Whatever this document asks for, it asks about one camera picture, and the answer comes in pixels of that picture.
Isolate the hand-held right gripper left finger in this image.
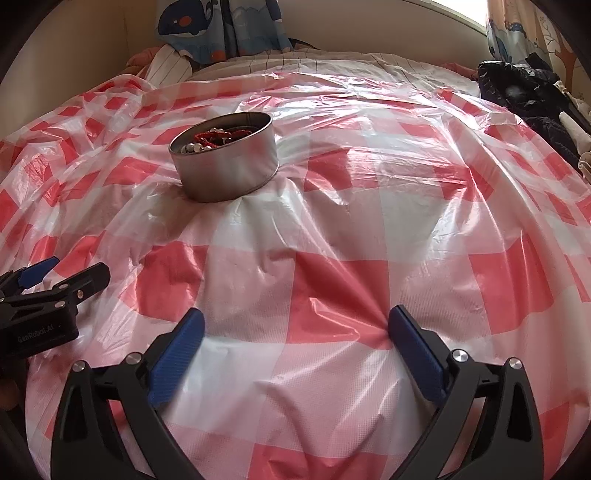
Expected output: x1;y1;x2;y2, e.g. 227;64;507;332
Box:
50;307;206;480

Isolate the striped quilt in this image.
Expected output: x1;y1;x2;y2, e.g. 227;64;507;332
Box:
189;46;482;99

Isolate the peach printed curtain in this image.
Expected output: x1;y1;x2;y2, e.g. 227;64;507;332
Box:
485;0;570;71

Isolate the pile of dark clothes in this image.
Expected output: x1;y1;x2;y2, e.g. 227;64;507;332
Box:
475;52;591;186

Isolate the striped pillow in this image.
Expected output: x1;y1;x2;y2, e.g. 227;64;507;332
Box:
150;45;195;85

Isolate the pink plush toy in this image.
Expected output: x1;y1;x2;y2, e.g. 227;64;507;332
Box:
126;46;162;68

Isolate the round metal tin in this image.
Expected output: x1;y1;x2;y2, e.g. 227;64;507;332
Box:
168;111;280;204

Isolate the blue whale print curtain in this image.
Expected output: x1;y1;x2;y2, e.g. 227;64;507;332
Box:
156;0;293;64

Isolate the red cord bracelet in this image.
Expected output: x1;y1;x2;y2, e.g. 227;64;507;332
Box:
191;126;254;149

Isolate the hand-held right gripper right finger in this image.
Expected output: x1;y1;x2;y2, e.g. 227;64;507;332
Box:
388;305;546;480

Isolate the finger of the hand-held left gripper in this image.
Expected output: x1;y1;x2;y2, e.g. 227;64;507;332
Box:
4;261;112;320
0;257;61;302

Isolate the red white checkered plastic sheet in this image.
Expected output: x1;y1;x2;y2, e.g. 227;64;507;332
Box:
0;69;591;480

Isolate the window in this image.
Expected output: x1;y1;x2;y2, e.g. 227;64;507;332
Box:
406;0;491;34

